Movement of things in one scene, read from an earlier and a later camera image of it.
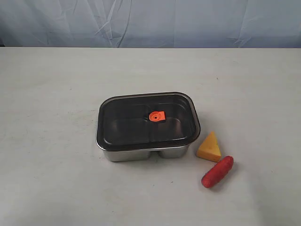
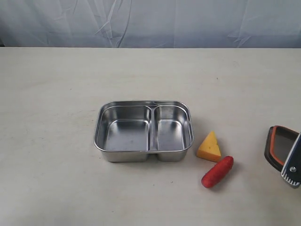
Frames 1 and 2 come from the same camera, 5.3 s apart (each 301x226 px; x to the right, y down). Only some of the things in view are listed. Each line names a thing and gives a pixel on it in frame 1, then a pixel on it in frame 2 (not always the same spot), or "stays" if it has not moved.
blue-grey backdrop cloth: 194,24 stays
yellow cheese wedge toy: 209,149 stays
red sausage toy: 217,172 stays
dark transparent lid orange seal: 138,121 to 279,143
